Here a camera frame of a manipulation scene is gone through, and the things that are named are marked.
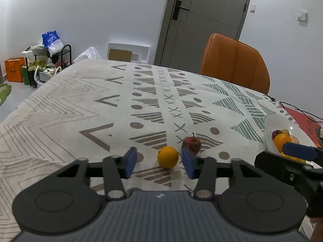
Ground white plate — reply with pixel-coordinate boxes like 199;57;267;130
263;114;323;168

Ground orange chair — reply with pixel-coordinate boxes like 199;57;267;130
199;32;271;95

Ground person's right forearm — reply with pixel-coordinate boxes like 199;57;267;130
309;217;323;242

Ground blue and white plastic bag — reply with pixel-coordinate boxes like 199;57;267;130
41;30;64;56

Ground green floor mat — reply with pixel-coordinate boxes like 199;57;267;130
0;83;13;105

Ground orange paper bag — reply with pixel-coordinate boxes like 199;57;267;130
4;57;26;82

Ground small orange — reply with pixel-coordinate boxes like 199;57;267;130
157;146;179;169

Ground grey door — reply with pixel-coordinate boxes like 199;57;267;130
154;0;254;74

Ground pale green shoes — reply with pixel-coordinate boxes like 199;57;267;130
28;60;48;71

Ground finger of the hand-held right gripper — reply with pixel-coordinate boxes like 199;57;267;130
282;142;323;162
254;151;307;184

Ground green paper bag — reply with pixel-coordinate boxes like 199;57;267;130
21;65;33;86

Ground small red apple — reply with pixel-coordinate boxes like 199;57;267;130
182;132;202;155

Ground black cable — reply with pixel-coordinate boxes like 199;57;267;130
266;95;323;124

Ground black door handle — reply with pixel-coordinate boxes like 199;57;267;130
172;0;191;21

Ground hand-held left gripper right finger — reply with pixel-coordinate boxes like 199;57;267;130
181;148;266;200

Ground clear plastic bag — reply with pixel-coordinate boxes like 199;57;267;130
73;46;103;63

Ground patterned tablecloth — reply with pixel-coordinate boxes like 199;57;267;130
0;60;323;242

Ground red table mat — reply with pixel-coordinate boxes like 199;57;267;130
281;105;323;140

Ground black metal rack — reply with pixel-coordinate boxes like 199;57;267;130
25;44;72;88

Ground white frame with cardboard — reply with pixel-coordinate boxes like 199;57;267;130
107;42;151;65

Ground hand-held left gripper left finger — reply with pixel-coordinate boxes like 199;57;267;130
54;146;138;200

